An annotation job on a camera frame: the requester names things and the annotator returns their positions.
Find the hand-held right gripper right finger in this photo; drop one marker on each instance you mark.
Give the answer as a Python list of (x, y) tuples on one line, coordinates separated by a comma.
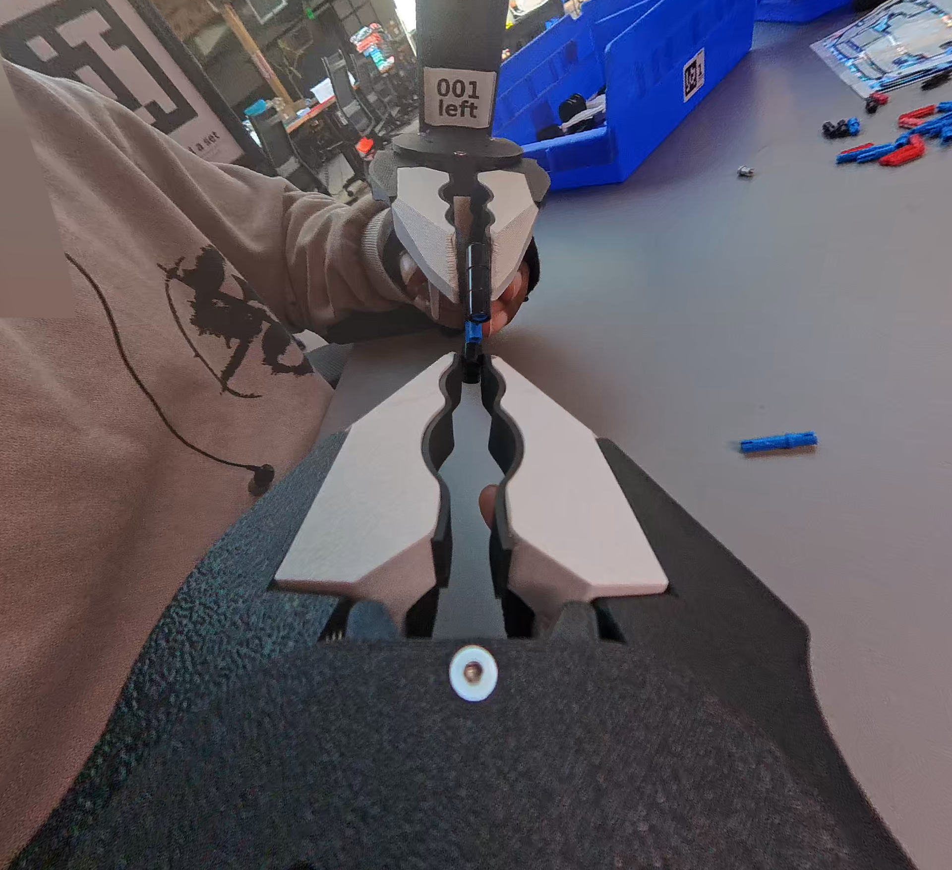
[(580, 513)]

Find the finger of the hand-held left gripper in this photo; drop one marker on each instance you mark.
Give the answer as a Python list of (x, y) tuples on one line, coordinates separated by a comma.
[(513, 223), (420, 223)]

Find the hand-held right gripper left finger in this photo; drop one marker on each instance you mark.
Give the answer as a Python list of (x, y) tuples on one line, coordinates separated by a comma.
[(372, 505)]

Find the black beam with blue pins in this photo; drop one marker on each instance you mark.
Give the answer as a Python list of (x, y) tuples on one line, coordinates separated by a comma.
[(477, 282)]

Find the blue connector pin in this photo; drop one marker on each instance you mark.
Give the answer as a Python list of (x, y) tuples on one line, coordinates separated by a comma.
[(473, 338), (777, 442)]

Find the person's left forearm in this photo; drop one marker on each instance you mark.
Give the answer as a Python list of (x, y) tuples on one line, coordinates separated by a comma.
[(320, 252)]

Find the grey desk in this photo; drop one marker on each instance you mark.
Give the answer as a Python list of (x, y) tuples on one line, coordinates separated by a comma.
[(706, 290)]

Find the person's left hand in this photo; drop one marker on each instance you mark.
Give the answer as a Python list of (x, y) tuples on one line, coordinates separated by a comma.
[(513, 304)]

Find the person's right hand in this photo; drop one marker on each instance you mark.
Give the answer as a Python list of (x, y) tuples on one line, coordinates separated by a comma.
[(488, 505)]

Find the black chair armrest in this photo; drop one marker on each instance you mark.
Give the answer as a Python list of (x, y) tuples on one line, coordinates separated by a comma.
[(387, 327)]

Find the black clip microphone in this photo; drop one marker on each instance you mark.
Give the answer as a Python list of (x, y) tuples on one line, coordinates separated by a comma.
[(261, 481)]

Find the black office chair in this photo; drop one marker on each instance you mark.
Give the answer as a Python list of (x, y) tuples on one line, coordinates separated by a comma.
[(346, 96), (375, 85)]

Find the blue bin with pieces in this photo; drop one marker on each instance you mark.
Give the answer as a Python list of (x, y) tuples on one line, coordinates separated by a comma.
[(654, 66)]

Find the person's torso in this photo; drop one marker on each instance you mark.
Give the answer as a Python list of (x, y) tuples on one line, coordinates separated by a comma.
[(111, 513)]

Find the white sign with black squares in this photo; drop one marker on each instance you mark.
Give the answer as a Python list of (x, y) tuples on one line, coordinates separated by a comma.
[(97, 44)]

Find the pile of blue red pins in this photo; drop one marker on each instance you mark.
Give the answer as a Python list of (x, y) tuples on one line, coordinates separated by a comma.
[(904, 144)]

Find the silver sticker sheet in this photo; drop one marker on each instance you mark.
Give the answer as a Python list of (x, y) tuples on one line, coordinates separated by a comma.
[(885, 44)]

